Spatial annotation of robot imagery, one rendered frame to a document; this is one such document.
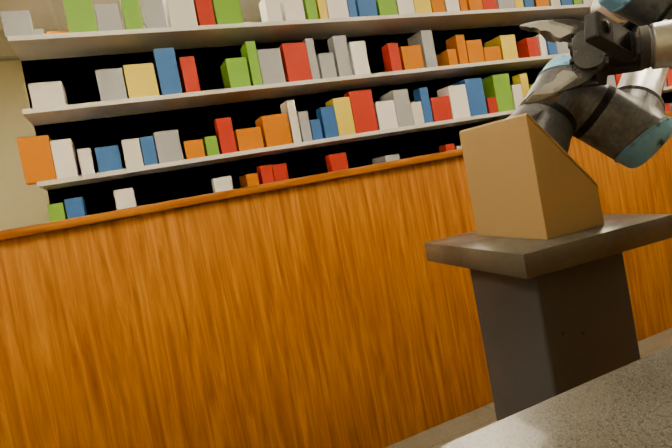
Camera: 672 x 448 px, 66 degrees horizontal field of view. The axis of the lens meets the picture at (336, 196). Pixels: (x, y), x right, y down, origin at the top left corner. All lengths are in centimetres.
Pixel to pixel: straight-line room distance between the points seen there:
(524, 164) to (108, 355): 150
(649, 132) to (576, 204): 21
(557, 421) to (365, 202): 181
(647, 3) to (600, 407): 83
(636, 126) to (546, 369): 47
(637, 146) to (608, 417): 80
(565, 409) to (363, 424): 192
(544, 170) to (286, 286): 129
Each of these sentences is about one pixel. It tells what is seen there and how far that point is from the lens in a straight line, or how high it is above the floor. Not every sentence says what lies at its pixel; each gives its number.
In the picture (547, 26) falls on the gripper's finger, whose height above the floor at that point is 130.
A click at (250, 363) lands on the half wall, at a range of 204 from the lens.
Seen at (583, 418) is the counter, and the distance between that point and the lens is 36.
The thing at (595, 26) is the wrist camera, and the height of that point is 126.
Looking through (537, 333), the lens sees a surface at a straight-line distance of 99.
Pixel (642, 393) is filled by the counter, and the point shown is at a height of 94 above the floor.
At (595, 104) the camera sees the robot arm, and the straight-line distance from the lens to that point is 109.
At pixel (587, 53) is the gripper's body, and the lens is 100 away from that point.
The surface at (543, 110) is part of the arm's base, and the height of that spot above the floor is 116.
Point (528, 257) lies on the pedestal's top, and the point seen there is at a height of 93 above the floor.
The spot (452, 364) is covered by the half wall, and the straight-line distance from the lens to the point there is 241.
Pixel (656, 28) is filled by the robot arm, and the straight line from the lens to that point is 101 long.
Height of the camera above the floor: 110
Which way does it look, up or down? 2 degrees down
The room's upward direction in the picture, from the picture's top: 11 degrees counter-clockwise
